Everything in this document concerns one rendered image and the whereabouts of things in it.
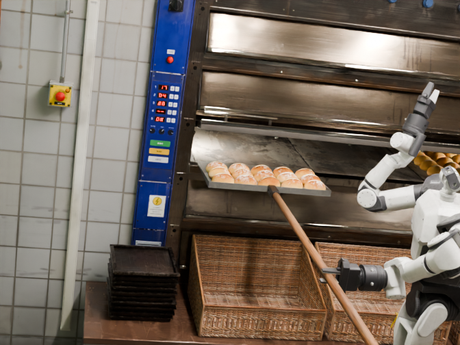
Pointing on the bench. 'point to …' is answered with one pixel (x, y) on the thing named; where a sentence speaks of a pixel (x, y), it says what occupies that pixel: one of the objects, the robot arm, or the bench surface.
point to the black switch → (176, 5)
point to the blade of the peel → (257, 183)
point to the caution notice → (156, 206)
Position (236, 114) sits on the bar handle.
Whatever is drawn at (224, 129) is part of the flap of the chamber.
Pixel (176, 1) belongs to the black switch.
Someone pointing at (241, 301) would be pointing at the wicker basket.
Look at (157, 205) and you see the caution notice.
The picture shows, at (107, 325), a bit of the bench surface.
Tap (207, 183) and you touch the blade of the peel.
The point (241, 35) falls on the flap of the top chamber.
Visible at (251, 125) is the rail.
